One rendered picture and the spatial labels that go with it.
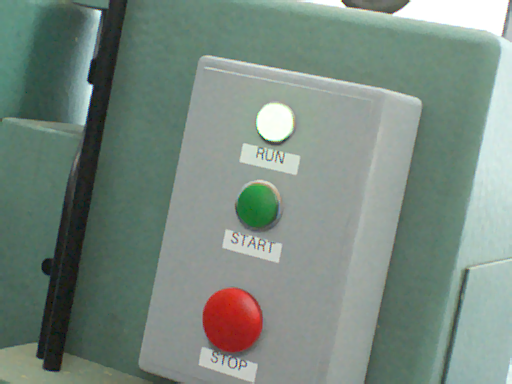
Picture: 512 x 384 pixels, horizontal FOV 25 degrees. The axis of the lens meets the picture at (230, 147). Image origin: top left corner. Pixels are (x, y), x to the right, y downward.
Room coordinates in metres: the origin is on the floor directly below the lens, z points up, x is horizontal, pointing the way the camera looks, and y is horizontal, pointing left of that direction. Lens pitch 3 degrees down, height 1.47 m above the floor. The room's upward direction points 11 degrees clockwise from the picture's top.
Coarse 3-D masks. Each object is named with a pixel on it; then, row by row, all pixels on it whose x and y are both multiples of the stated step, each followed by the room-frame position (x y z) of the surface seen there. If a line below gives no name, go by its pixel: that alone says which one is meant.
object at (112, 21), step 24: (120, 0) 0.62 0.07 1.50; (120, 24) 0.62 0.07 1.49; (96, 72) 0.62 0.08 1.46; (96, 96) 0.61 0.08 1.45; (96, 120) 0.61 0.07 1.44; (96, 144) 0.61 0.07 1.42; (72, 168) 0.64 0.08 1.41; (96, 168) 0.62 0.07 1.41; (72, 192) 0.63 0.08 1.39; (72, 216) 0.61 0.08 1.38; (72, 240) 0.61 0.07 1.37; (72, 264) 0.61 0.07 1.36; (48, 288) 0.63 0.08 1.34; (72, 288) 0.61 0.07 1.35; (48, 312) 0.63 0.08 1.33; (48, 336) 0.61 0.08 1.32; (48, 360) 0.61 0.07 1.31
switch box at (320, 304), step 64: (256, 64) 0.56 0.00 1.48; (192, 128) 0.56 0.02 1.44; (256, 128) 0.55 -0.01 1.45; (320, 128) 0.53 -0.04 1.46; (384, 128) 0.53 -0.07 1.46; (192, 192) 0.56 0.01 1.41; (320, 192) 0.53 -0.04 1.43; (384, 192) 0.55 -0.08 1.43; (192, 256) 0.56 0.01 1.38; (320, 256) 0.53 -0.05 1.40; (384, 256) 0.56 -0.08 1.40; (192, 320) 0.55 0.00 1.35; (320, 320) 0.53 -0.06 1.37
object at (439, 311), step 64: (128, 0) 0.66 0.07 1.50; (192, 0) 0.64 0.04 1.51; (256, 0) 0.62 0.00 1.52; (128, 64) 0.65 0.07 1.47; (192, 64) 0.64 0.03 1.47; (320, 64) 0.60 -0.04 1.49; (384, 64) 0.59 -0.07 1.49; (448, 64) 0.57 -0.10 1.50; (128, 128) 0.65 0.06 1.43; (448, 128) 0.57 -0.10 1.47; (128, 192) 0.65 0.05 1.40; (448, 192) 0.57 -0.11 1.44; (128, 256) 0.64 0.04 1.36; (448, 256) 0.57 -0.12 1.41; (128, 320) 0.64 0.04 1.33; (384, 320) 0.58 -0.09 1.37; (448, 320) 0.58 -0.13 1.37
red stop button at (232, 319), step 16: (224, 288) 0.54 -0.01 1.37; (208, 304) 0.54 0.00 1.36; (224, 304) 0.54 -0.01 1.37; (240, 304) 0.53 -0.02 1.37; (256, 304) 0.53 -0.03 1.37; (208, 320) 0.54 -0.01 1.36; (224, 320) 0.54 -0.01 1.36; (240, 320) 0.53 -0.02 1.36; (256, 320) 0.53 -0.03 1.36; (208, 336) 0.54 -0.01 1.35; (224, 336) 0.53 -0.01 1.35; (240, 336) 0.53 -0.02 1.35; (256, 336) 0.53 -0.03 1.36
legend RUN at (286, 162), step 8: (248, 152) 0.55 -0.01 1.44; (256, 152) 0.55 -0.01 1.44; (264, 152) 0.55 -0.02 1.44; (272, 152) 0.54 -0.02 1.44; (280, 152) 0.54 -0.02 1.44; (240, 160) 0.55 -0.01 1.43; (248, 160) 0.55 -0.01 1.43; (256, 160) 0.55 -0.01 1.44; (264, 160) 0.54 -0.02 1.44; (272, 160) 0.54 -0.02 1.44; (280, 160) 0.54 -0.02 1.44; (288, 160) 0.54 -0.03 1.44; (296, 160) 0.54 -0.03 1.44; (272, 168) 0.54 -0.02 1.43; (280, 168) 0.54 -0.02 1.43; (288, 168) 0.54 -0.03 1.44; (296, 168) 0.54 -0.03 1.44
